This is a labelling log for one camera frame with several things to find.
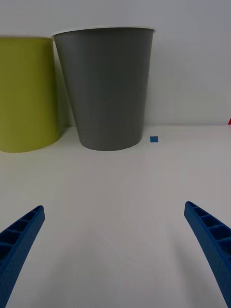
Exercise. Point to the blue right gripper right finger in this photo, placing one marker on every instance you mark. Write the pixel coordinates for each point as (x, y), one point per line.
(213, 240)

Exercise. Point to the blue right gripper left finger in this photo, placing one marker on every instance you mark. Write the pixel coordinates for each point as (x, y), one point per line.
(19, 243)

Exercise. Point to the yellow-green plastic bin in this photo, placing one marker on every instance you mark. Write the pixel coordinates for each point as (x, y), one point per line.
(26, 96)

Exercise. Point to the grey plastic bin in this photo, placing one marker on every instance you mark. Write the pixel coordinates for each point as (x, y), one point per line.
(108, 91)

